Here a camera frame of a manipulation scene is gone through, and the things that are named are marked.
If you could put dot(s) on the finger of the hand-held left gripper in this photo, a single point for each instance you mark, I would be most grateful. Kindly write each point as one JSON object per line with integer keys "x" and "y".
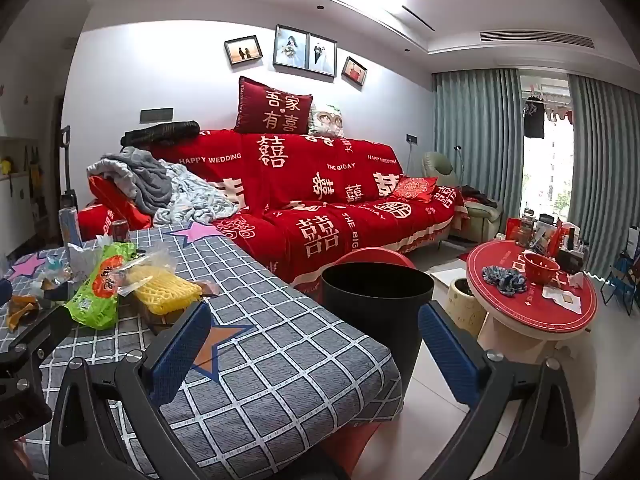
{"x": 5, "y": 292}
{"x": 42, "y": 330}

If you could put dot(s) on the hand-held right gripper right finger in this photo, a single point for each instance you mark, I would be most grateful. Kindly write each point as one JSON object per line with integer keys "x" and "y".
{"x": 450, "y": 355}

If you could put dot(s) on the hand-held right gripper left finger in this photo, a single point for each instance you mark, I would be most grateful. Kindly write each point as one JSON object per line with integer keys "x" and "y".
{"x": 177, "y": 355}

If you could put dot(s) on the orange wrapper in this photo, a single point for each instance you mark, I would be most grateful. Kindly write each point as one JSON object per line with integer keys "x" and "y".
{"x": 22, "y": 312}

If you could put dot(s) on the yellow noodle packet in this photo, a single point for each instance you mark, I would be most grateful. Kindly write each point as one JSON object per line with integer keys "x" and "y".
{"x": 165, "y": 290}

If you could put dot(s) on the green snack bag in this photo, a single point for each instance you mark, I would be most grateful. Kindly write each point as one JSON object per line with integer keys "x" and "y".
{"x": 100, "y": 290}

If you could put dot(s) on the pink wrapper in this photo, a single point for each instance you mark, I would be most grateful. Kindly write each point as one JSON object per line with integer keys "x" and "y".
{"x": 210, "y": 288}

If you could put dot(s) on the black trash bin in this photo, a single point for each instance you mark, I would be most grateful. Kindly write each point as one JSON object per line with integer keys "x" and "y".
{"x": 375, "y": 320}

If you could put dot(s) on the clear plastic bag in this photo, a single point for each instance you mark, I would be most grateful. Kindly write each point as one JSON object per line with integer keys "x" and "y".
{"x": 145, "y": 260}

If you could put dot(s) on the cream patterned waste bin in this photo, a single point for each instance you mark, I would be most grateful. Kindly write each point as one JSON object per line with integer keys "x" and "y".
{"x": 465, "y": 307}

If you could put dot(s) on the white low box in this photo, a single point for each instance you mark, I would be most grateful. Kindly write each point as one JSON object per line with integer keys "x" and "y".
{"x": 447, "y": 277}

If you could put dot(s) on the round table with red top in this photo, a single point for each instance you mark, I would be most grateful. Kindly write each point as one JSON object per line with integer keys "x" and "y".
{"x": 530, "y": 310}

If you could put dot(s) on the blue crumpled cloth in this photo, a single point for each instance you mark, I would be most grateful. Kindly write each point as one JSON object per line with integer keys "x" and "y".
{"x": 504, "y": 280}

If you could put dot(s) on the red floor mat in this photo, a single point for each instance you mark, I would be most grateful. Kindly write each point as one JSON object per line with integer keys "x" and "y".
{"x": 466, "y": 256}

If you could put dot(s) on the grey checked star tablecloth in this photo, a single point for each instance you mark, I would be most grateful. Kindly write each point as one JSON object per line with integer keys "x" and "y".
{"x": 280, "y": 355}

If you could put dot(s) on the red plastic stool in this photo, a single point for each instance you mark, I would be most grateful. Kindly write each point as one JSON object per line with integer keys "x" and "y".
{"x": 375, "y": 255}

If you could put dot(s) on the red drink can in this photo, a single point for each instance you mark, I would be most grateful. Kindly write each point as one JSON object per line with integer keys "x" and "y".
{"x": 121, "y": 232}

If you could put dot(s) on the yellow toy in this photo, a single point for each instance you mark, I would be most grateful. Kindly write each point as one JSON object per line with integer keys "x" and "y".
{"x": 5, "y": 166}

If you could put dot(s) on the red bowl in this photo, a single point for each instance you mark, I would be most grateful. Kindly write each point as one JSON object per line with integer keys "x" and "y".
{"x": 541, "y": 267}

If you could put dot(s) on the white paper sheet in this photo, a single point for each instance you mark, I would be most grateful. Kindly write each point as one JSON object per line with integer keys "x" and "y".
{"x": 562, "y": 295}

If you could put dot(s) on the person's leg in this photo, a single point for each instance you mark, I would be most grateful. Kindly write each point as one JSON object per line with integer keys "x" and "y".
{"x": 355, "y": 445}

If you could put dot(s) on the upright vacuum cleaner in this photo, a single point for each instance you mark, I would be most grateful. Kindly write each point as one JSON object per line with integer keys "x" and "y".
{"x": 66, "y": 170}

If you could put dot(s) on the pile of boxes and bottles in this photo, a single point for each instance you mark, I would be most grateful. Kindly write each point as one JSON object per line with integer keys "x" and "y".
{"x": 545, "y": 235}

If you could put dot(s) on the small red patterned cushion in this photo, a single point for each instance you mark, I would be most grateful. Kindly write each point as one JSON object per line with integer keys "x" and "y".
{"x": 414, "y": 189}

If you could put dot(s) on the grey blanket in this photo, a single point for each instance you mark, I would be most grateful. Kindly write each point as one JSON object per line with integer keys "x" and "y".
{"x": 142, "y": 180}

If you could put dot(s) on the beige recliner armchair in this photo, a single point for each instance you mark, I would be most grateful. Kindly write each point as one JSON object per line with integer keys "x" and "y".
{"x": 450, "y": 175}

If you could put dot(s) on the floor lamp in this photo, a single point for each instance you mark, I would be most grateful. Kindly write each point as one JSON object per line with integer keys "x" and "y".
{"x": 457, "y": 165}

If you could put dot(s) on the sofa with red printed cover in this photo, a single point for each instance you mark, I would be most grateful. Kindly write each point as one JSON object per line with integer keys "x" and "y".
{"x": 325, "y": 210}

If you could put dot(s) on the blue folding chair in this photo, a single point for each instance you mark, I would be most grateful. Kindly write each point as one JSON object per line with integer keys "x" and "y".
{"x": 622, "y": 270}

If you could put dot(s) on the teal curtain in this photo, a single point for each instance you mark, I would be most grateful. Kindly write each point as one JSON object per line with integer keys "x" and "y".
{"x": 605, "y": 170}
{"x": 475, "y": 135}

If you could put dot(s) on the folded black blanket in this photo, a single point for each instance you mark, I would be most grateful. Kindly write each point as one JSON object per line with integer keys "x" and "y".
{"x": 160, "y": 134}

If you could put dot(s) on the hanging black shirt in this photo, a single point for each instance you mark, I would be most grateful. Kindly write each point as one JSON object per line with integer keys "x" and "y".
{"x": 534, "y": 120}

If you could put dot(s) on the cartoon print pillow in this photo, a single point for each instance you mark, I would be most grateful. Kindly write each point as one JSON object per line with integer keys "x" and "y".
{"x": 327, "y": 121}

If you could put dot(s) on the large dark red pillow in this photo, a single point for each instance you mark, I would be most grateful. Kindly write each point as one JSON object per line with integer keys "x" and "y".
{"x": 272, "y": 107}

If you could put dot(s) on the ceiling air vent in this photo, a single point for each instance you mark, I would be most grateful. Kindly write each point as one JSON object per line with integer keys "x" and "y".
{"x": 537, "y": 40}

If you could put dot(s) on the white wall cabinet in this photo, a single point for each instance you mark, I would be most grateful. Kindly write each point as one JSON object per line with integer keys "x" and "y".
{"x": 20, "y": 210}

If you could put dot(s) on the grey wall panel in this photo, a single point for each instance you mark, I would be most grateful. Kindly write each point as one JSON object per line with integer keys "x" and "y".
{"x": 156, "y": 115}

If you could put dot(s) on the small red photo frame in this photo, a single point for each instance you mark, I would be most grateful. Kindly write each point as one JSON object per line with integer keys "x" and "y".
{"x": 354, "y": 71}

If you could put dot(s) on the sunset photo frame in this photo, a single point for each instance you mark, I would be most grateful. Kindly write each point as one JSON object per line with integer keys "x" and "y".
{"x": 243, "y": 50}

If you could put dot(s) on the couple photo frame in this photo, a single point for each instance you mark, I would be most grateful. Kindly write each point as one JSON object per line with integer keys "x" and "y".
{"x": 321, "y": 55}

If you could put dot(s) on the bride photo frame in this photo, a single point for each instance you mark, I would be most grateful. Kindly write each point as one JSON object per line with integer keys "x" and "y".
{"x": 290, "y": 46}

